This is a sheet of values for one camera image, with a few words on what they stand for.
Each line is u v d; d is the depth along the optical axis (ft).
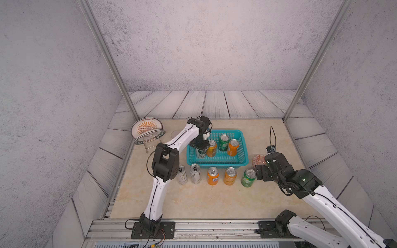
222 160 3.24
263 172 2.15
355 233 1.29
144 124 3.17
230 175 2.66
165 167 1.90
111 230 2.46
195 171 2.59
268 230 2.37
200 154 3.08
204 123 2.66
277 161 1.73
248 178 2.61
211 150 3.06
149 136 3.06
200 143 2.81
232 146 3.05
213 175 2.65
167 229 2.39
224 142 3.14
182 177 2.66
